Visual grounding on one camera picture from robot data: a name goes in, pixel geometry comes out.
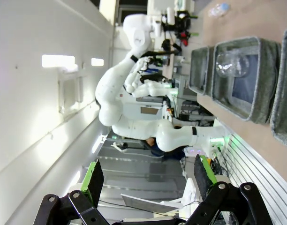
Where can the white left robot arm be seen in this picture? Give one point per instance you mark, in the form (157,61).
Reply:
(110,105)

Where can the aluminium slotted mounting frame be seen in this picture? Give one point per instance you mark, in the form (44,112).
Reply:
(263,182)

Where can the white neighbouring station robot arm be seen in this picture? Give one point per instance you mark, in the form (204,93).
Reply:
(148,87)

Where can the ceiling light panel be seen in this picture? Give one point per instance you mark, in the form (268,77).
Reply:
(97,62)
(58,62)

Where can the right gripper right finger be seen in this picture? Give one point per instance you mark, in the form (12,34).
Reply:
(203,178)

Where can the grey fabric basket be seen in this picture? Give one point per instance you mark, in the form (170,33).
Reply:
(263,82)
(197,70)
(284,105)

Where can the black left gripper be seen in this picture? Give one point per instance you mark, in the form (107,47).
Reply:
(180,25)

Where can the clear plastic cup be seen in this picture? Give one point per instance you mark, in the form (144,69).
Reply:
(228,64)

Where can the clear plastic bottle pink label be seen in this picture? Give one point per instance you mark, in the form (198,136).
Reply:
(218,9)

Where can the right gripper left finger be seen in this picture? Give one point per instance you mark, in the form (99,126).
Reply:
(94,185)

